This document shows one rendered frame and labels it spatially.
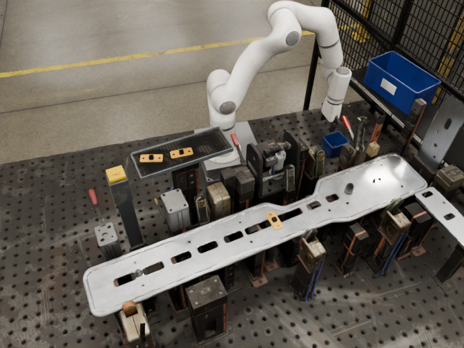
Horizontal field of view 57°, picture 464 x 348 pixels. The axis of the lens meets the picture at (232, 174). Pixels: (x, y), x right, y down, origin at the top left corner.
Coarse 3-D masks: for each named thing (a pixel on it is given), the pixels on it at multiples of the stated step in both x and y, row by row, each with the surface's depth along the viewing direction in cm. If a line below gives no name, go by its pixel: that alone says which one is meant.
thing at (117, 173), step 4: (112, 168) 156; (116, 168) 156; (120, 168) 156; (108, 172) 155; (112, 172) 155; (116, 172) 155; (120, 172) 155; (108, 176) 153; (112, 176) 153; (116, 176) 153; (120, 176) 153; (124, 176) 154; (112, 180) 152; (116, 180) 153
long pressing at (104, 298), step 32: (384, 160) 182; (320, 192) 170; (384, 192) 170; (416, 192) 171; (224, 224) 159; (288, 224) 159; (320, 224) 160; (128, 256) 149; (160, 256) 150; (192, 256) 150; (224, 256) 150; (96, 288) 142; (128, 288) 142; (160, 288) 142
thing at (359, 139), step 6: (360, 120) 167; (366, 120) 168; (360, 126) 170; (366, 126) 166; (354, 132) 172; (360, 132) 172; (354, 138) 174; (360, 138) 175; (354, 144) 175; (360, 144) 176; (360, 150) 178
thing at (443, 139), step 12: (444, 108) 163; (456, 108) 157; (432, 120) 169; (444, 120) 164; (456, 120) 159; (432, 132) 172; (444, 132) 166; (456, 132) 161; (432, 144) 174; (444, 144) 168; (420, 156) 182; (432, 156) 176; (444, 156) 170; (432, 168) 178
